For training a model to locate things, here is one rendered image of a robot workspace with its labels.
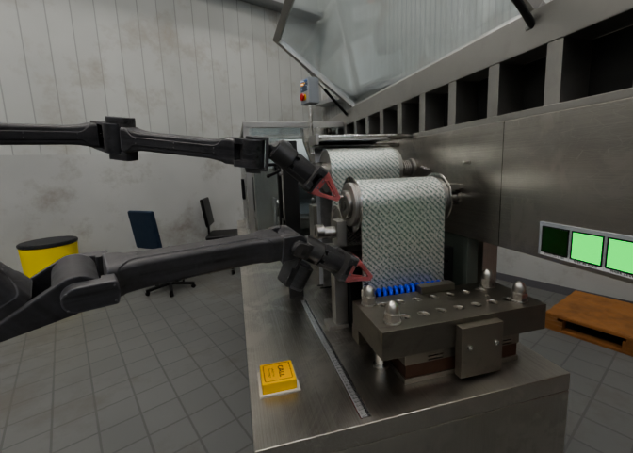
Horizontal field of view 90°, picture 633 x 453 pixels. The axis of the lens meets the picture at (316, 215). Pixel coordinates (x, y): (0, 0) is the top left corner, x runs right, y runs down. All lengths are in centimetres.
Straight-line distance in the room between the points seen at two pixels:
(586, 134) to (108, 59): 459
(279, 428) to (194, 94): 457
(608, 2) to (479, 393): 73
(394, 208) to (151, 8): 460
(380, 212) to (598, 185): 41
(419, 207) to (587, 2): 49
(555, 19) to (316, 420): 88
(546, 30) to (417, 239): 51
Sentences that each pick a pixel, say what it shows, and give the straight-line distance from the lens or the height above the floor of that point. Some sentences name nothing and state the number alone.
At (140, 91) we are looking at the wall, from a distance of 475.
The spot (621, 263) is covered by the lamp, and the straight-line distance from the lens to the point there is 74.
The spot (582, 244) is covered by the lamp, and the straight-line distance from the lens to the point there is 77.
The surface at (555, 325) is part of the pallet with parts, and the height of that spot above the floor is 5.
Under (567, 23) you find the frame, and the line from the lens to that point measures 84.
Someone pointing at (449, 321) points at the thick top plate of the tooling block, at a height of 103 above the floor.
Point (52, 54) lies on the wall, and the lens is 474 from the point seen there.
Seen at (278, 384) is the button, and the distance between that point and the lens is 73.
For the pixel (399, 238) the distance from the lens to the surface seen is 85.
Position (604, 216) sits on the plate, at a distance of 75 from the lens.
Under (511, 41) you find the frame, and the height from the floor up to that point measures 161.
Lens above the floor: 135
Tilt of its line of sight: 9 degrees down
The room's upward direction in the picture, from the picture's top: 2 degrees counter-clockwise
